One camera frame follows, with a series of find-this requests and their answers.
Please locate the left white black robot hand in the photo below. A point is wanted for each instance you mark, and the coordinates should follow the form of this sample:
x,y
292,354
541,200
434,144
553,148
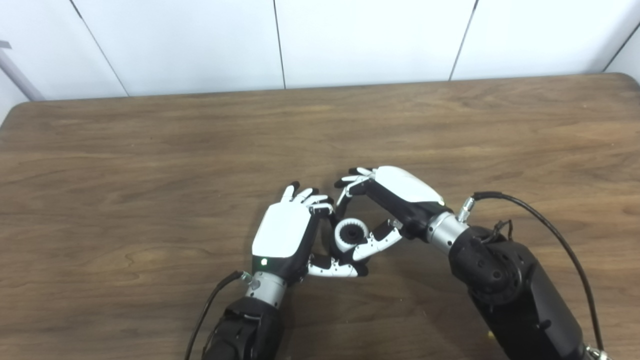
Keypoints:
x,y
282,232

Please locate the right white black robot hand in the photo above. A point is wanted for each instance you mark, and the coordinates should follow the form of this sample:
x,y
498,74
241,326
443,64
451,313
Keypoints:
x,y
407,187

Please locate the round black plastic part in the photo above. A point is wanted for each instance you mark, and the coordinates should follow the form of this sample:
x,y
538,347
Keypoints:
x,y
354,234

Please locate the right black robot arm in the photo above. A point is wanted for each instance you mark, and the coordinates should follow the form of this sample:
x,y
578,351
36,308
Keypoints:
x,y
520,300

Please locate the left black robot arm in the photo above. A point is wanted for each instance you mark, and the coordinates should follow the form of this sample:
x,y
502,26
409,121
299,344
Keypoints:
x,y
245,330

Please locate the grey wall corner strip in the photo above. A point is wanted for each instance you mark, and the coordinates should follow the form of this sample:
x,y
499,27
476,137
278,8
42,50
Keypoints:
x,y
20,77

